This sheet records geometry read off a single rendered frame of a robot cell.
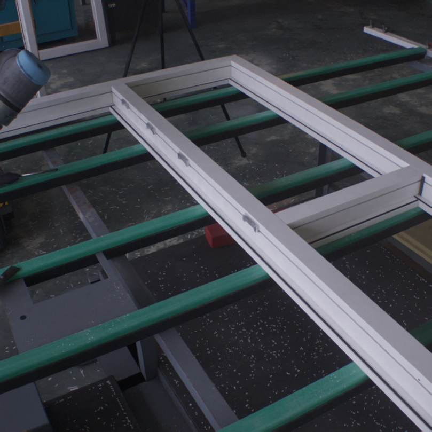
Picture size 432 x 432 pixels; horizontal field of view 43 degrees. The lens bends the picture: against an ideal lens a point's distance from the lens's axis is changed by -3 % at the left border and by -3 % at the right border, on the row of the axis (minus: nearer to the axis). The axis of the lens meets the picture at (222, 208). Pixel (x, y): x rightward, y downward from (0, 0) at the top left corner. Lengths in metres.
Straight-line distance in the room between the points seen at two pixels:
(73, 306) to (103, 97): 0.84
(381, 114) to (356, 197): 2.72
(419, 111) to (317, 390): 3.26
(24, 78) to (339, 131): 0.79
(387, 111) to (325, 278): 3.02
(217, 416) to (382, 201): 0.60
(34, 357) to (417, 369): 0.60
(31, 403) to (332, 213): 0.69
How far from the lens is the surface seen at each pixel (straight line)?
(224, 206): 1.19
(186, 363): 0.96
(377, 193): 1.21
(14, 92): 1.32
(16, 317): 1.06
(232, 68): 1.89
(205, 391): 0.92
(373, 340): 0.90
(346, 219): 1.18
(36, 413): 1.12
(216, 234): 1.55
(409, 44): 2.47
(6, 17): 5.27
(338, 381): 0.90
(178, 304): 1.00
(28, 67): 1.32
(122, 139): 3.49
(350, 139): 1.45
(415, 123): 3.81
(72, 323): 1.02
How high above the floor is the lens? 1.56
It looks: 34 degrees down
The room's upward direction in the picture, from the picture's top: 1 degrees counter-clockwise
